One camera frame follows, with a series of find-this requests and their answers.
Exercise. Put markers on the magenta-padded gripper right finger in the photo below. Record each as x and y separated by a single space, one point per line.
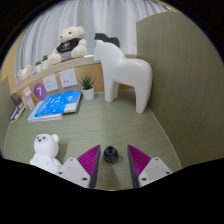
153 169

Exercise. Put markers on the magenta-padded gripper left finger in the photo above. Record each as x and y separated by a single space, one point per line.
74 170

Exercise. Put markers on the black charger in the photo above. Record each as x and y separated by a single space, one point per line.
110 155

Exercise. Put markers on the white bear-shaped power strip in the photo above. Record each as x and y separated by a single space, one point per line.
45 150

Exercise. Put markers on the light blue book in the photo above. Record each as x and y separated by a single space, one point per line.
35 115

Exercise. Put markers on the bright blue book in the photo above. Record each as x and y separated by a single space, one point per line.
58 103

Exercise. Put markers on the spiky potted plant, white pot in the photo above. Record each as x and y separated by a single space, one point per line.
88 93

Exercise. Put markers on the dark navy book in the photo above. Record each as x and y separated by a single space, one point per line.
16 113

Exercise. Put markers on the olive green partition panel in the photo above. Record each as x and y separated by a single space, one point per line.
186 93
5 116

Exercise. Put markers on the pink horse figurine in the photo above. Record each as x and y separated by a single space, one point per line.
28 100

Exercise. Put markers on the purple round number sign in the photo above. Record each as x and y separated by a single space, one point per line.
40 91

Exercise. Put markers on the dark grey horse figurine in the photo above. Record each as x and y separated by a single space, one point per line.
15 99

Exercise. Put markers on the large white horse figurine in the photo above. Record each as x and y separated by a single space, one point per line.
126 71

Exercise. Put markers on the wooden window ledge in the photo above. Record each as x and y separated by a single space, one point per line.
76 63

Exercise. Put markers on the tiny potted plant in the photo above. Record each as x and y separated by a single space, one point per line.
45 64
38 68

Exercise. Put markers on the small orange-maned plush toy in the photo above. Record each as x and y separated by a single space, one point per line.
24 73

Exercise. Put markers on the cream teddy bear, black shirt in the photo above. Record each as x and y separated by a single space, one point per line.
68 46

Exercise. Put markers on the grey-white curtain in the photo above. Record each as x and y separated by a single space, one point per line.
110 16

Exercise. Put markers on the white wall socket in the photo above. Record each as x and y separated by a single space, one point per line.
68 78
50 83

